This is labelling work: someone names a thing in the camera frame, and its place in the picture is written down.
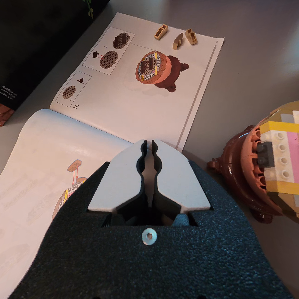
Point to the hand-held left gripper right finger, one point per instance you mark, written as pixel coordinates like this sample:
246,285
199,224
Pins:
182,187

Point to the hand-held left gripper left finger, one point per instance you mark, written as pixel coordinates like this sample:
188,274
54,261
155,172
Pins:
117,187

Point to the brick pot model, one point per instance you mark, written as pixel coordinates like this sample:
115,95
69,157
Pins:
243,163

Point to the small tan slope brick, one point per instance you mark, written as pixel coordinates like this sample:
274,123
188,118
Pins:
190,36
161,32
177,41

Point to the white instruction booklet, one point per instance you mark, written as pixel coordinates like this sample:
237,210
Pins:
117,107

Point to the black flower print box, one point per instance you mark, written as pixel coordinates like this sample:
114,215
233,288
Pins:
37,37

